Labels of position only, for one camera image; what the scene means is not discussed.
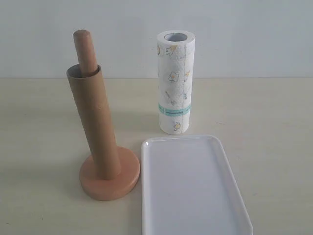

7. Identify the printed white paper towel roll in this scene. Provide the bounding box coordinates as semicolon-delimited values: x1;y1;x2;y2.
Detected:
157;30;195;134

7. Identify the brown cardboard tube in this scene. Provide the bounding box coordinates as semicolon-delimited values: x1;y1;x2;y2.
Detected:
67;65;121;180

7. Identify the white rectangular plastic tray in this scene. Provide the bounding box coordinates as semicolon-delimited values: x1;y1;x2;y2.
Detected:
141;135;253;235

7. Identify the wooden paper towel holder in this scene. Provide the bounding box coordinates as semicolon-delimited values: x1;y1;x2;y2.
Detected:
73;29;140;201

